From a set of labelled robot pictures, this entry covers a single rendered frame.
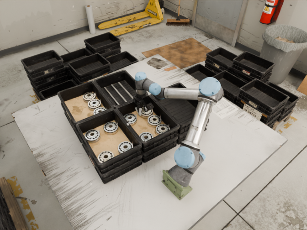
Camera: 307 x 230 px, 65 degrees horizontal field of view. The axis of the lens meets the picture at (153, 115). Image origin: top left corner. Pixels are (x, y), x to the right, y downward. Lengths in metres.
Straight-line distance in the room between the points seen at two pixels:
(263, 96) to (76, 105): 1.91
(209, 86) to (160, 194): 0.74
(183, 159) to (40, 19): 3.85
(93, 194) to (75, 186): 0.14
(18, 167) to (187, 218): 1.89
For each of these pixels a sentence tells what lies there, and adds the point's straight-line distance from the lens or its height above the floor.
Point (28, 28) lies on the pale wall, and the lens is 4.70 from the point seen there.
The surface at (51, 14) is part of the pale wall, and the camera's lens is 4.74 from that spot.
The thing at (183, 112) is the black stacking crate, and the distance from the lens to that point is 1.89.
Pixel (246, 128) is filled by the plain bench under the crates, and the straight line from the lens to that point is 2.08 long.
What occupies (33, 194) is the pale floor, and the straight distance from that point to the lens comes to 2.62.
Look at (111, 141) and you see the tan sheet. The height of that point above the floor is 0.83.
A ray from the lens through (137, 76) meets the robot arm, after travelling 1.59.
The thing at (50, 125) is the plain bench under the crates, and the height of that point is 0.70.
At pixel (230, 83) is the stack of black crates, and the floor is 0.38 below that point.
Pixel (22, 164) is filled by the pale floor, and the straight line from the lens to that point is 2.87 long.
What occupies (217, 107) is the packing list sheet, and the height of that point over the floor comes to 0.70.
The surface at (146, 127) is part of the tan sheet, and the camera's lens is 1.75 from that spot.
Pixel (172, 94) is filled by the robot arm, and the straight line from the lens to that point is 1.62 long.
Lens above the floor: 2.13
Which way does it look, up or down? 45 degrees down
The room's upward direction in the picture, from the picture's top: 1 degrees clockwise
